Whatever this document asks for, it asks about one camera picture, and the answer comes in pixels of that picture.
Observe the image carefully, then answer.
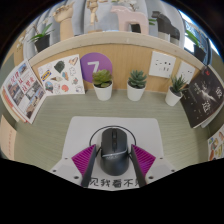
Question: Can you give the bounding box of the window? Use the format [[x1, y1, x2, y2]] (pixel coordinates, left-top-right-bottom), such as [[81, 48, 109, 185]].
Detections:
[[178, 9, 221, 61]]

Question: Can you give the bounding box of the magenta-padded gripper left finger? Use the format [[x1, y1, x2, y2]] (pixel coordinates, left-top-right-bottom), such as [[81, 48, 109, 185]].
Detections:
[[49, 143, 101, 188]]

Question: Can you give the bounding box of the wooden mannequin figure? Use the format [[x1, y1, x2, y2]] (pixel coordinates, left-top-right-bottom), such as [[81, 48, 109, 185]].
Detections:
[[85, 0, 109, 33]]

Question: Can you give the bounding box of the black computer mouse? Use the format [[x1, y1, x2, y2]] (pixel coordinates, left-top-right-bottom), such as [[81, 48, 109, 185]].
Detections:
[[100, 127, 130, 177]]

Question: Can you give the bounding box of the pale pink card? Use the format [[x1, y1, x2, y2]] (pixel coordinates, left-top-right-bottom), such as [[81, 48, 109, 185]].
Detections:
[[0, 114, 18, 161]]

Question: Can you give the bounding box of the purple round number sticker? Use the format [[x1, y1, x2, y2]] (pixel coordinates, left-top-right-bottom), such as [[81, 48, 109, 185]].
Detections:
[[80, 52, 114, 84]]

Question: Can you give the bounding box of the red-edged photo magazine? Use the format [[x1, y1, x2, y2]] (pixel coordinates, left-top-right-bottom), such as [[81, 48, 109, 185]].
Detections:
[[0, 59, 48, 125]]

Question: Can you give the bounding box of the white orchid in black pot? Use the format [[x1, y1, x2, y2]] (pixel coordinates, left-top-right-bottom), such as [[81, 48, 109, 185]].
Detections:
[[19, 21, 56, 53]]

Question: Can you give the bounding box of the small potted succulent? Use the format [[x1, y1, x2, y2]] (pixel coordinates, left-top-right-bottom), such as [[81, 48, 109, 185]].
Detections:
[[164, 74, 187, 107], [126, 69, 148, 102], [91, 69, 114, 102]]

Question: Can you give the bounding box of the white sticker sheet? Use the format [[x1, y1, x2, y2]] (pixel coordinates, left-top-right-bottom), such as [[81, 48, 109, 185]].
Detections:
[[37, 54, 86, 97]]

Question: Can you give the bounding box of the grey curtain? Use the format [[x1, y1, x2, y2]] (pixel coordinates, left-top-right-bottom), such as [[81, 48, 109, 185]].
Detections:
[[71, 0, 168, 34]]

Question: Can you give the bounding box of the white wall socket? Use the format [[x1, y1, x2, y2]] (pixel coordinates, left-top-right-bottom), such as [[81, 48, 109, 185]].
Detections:
[[148, 50, 177, 79], [175, 60, 197, 84]]

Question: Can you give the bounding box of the white orchid by window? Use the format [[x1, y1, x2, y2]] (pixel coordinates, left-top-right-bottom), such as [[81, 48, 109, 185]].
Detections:
[[184, 28, 212, 64]]

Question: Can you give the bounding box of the black cover book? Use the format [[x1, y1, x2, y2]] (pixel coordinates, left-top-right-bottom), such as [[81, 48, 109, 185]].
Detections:
[[179, 65, 224, 129]]

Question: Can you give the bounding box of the white printed mouse pad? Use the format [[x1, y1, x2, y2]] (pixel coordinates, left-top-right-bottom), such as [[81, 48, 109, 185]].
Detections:
[[54, 115, 168, 192]]

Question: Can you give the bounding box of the pink wooden horse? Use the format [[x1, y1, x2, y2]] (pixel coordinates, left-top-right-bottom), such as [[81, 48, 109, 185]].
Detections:
[[110, 5, 150, 36]]

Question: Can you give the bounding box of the black wooden horse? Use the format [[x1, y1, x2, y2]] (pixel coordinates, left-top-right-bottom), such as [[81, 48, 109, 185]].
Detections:
[[151, 10, 181, 46]]

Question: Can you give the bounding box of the wooden back shelf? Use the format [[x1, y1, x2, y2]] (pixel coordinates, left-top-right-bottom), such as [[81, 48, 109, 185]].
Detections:
[[13, 30, 209, 94]]

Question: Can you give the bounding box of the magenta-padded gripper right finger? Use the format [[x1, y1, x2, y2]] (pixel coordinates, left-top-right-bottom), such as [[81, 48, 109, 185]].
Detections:
[[130, 143, 177, 188]]

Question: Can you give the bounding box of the colourful food sticker sheet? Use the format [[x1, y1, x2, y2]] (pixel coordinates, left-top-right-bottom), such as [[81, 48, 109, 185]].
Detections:
[[207, 124, 224, 162]]

